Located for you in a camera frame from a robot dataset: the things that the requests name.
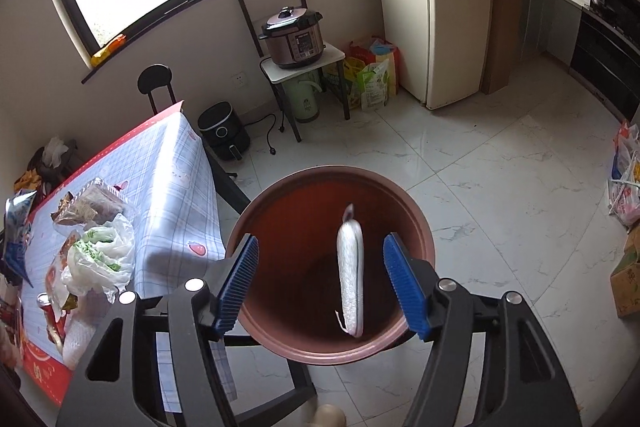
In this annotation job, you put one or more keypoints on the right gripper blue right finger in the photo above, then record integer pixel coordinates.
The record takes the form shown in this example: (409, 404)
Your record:
(412, 280)

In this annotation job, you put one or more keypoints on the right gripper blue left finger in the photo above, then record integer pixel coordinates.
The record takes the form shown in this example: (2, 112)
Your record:
(235, 277)

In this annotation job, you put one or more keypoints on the white green plastic bag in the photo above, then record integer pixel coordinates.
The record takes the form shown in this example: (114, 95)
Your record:
(101, 259)

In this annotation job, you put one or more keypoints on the red peanut package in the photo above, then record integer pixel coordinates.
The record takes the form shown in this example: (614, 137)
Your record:
(74, 329)

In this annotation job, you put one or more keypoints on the clear plastic clamshell container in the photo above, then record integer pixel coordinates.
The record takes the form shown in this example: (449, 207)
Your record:
(98, 202)

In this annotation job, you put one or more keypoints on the brown paper bag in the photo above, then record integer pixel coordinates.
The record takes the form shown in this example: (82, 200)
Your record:
(66, 213)

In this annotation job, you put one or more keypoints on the flower print plastic package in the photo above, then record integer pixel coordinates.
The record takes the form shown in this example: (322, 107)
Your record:
(61, 299)

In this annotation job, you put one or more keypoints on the brown plastic trash bucket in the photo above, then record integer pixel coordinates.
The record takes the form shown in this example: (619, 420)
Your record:
(292, 303)

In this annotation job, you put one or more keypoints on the black kitchen stove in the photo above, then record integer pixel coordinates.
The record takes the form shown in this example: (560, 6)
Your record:
(606, 54)

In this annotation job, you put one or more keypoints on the blue plaid table cover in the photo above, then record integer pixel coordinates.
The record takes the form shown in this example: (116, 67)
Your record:
(180, 241)

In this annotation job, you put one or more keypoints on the black air fryer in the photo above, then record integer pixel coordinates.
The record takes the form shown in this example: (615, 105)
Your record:
(223, 131)

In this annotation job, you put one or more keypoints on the light green kettle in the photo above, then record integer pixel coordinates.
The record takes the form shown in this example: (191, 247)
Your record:
(301, 92)

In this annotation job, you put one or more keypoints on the cardboard box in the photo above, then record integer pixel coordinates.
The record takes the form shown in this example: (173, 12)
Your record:
(625, 279)

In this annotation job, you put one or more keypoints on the green yellow shopping bags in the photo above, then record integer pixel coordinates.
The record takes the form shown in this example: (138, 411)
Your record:
(367, 75)

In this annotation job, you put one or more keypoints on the black round back chair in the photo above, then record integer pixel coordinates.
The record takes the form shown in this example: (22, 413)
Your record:
(154, 77)

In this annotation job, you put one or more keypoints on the yellow snack bags pile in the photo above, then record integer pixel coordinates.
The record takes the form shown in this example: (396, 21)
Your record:
(30, 180)

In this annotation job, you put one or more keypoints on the plastic bags on floor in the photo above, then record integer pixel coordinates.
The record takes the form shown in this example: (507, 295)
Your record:
(623, 183)

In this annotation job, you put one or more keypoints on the small white side table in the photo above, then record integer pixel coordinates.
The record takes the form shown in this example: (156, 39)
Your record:
(276, 76)

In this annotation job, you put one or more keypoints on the electric pressure cooker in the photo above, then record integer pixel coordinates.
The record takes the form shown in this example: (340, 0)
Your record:
(293, 37)

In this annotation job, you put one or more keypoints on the cream refrigerator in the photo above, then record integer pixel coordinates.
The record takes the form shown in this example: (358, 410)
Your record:
(442, 45)

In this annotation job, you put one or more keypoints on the yellow orange snack bag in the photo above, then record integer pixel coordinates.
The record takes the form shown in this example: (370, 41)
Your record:
(108, 50)

